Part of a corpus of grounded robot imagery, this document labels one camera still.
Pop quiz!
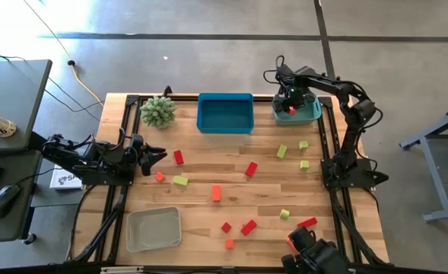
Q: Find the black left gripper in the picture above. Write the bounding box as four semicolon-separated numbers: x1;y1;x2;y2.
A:
130;132;168;177

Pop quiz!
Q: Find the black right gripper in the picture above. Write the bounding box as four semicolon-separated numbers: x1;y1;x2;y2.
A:
273;81;318;114

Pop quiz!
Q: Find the red long thin block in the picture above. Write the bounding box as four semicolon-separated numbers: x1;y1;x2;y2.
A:
296;216;319;229

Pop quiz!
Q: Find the teal plastic basket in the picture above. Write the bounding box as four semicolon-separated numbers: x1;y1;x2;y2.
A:
272;93;322;127

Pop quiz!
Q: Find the green artificial potted plant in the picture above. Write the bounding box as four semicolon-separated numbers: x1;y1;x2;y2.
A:
139;95;179;130

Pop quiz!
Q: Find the blue plastic bin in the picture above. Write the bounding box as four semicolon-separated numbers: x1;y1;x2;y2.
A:
196;92;256;135

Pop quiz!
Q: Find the grey plastic tray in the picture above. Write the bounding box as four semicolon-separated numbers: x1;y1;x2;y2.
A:
126;206;183;253

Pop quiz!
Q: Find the black floor tape strip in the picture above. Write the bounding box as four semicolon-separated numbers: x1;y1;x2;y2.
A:
37;32;448;43
313;0;337;83

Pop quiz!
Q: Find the white printed box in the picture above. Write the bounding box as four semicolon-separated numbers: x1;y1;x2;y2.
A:
49;163;84;190

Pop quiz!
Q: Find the black bulky device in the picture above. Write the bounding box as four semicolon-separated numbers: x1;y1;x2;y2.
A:
281;225;349;274

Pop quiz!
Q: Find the grey desk top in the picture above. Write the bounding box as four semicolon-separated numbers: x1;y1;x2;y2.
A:
0;59;53;154

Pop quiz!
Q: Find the black computer mouse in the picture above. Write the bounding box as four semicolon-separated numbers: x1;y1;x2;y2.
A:
0;183;22;220

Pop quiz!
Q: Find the dark grey desk shelf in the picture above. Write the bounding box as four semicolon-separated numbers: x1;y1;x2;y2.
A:
0;149;44;244

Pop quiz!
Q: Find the black aluminium table frame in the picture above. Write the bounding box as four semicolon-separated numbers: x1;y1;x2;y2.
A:
64;93;391;274

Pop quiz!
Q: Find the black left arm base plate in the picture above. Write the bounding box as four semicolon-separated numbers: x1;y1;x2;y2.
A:
73;155;136;187

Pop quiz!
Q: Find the black floor cable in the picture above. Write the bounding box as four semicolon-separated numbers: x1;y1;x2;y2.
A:
43;88;102;123
0;48;105;114

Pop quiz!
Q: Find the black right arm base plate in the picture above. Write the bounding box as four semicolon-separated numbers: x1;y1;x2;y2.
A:
320;158;390;190

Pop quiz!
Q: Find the yellow floor cable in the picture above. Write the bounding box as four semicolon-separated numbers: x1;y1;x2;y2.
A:
21;0;106;107

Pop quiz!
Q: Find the silver metal bracket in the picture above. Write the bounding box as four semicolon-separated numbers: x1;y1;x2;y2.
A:
100;266;145;274

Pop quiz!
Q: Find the grey-blue metal table leg frame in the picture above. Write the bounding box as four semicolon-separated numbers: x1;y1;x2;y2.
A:
399;105;448;224

